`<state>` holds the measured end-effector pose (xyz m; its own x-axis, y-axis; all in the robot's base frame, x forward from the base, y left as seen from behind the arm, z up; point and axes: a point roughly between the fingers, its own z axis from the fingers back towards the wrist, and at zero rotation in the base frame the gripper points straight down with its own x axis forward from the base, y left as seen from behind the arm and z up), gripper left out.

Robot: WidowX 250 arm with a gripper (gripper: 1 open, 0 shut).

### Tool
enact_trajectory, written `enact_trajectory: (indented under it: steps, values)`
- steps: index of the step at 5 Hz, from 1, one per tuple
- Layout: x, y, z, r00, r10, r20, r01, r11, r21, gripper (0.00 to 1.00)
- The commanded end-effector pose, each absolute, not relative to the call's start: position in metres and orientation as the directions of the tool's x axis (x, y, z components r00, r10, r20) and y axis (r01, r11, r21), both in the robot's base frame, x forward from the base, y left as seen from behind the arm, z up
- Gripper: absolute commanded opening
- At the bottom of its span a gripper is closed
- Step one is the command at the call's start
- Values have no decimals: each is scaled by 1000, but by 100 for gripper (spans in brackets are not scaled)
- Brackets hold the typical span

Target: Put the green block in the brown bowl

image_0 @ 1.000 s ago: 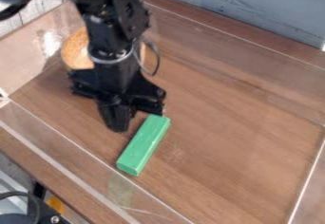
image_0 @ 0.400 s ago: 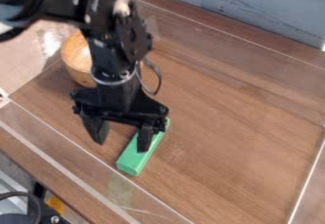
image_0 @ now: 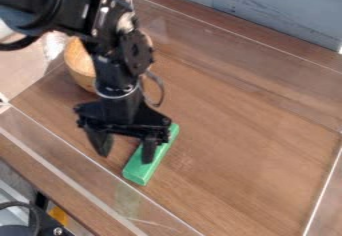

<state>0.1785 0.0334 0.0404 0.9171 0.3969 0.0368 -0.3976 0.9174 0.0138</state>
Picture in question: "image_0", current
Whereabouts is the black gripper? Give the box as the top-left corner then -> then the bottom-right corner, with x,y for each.
73,88 -> 170,164

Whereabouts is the green rectangular block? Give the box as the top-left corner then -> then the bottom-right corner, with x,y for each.
121,123 -> 180,186

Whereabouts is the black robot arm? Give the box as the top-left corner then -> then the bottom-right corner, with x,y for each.
0,0 -> 170,164

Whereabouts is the brown wooden bowl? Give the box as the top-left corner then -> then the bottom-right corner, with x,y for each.
62,35 -> 154,94

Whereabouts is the black and yellow clamp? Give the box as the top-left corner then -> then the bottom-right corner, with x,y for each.
33,192 -> 76,236

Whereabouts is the clear acrylic tray enclosure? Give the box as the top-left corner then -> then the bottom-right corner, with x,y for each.
0,0 -> 342,236

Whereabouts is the black cable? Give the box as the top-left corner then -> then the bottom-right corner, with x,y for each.
0,201 -> 42,236

